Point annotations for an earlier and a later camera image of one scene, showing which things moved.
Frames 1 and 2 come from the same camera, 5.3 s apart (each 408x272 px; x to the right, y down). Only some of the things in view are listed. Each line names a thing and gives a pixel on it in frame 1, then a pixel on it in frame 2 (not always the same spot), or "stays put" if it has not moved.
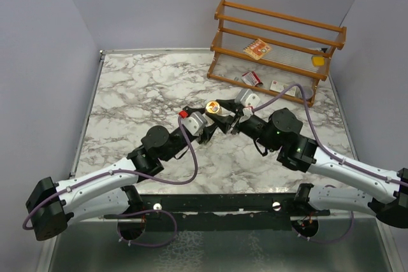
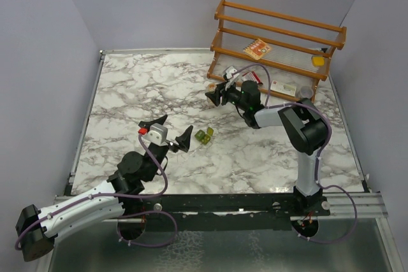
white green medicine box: (279, 87) stays put
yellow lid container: (318, 61) stays put
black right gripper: (223, 121) to (215, 95)
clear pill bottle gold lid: (212, 107) to (212, 87)
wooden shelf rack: (279, 54) stays put
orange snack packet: (257, 49) stays put
